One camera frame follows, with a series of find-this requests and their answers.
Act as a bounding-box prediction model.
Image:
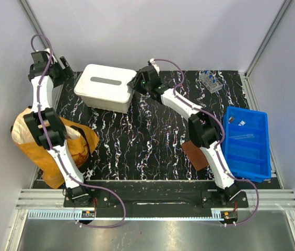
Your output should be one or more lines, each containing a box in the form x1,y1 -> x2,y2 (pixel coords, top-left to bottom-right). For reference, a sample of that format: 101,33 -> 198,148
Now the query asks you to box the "clear test tube rack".
199,70 -> 223,94

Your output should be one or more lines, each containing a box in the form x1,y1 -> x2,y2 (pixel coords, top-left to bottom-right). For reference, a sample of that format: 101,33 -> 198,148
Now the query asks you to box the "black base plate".
64,180 -> 249,209

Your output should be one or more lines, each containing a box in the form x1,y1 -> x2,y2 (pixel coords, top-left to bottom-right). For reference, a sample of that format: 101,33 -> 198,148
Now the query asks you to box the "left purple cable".
30,34 -> 127,229

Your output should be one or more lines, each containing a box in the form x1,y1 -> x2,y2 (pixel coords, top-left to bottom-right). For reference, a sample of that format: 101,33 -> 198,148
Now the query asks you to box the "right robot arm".
127,65 -> 240,207

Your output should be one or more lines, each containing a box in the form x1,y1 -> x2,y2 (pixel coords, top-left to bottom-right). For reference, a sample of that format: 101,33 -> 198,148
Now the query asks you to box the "beige plastic bin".
81,94 -> 133,113

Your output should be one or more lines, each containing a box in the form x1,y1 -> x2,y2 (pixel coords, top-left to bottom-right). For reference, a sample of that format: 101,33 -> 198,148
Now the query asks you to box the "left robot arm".
23,49 -> 93,207

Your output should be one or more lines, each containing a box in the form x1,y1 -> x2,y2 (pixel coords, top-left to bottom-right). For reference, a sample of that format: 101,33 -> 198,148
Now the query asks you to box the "purple cable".
30,34 -> 127,229
149,58 -> 260,227

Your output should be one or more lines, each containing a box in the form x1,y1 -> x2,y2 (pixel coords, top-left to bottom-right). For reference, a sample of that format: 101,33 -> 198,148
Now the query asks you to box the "blue compartment tray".
221,106 -> 272,182

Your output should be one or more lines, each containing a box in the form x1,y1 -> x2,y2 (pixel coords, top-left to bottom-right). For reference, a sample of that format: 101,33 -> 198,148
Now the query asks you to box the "white plastic lid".
74,64 -> 136,104

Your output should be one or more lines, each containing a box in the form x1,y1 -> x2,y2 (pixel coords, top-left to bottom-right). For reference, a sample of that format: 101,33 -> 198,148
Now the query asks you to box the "cloth bag with items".
11,108 -> 99,189

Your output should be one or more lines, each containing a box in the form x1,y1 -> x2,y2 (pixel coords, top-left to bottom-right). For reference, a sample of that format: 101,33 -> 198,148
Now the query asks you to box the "white capped tube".
238,120 -> 245,126

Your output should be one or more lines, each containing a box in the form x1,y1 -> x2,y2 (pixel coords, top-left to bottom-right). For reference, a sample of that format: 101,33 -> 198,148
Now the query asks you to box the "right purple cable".
149,58 -> 260,227

